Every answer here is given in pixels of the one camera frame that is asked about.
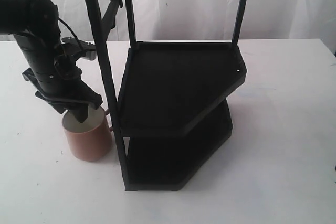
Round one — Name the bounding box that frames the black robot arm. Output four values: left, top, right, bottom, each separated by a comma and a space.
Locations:
1, 0, 102, 123

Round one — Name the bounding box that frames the black two-tier corner shelf rack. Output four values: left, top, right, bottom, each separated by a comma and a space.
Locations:
85, 0, 247, 191

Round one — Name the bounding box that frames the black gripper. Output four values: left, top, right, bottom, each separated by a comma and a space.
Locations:
22, 68, 102, 123

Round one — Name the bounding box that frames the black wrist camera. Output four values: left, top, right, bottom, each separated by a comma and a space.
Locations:
61, 37, 97, 61

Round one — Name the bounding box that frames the pink ceramic mug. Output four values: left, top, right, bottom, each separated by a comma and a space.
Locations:
62, 107, 113, 162

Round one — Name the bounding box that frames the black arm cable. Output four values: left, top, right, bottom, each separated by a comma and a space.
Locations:
54, 18, 92, 78

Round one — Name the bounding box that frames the white backdrop curtain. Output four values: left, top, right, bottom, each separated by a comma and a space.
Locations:
0, 0, 336, 42

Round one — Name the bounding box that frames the black hook on rack rail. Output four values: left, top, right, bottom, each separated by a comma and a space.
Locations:
110, 19, 116, 29

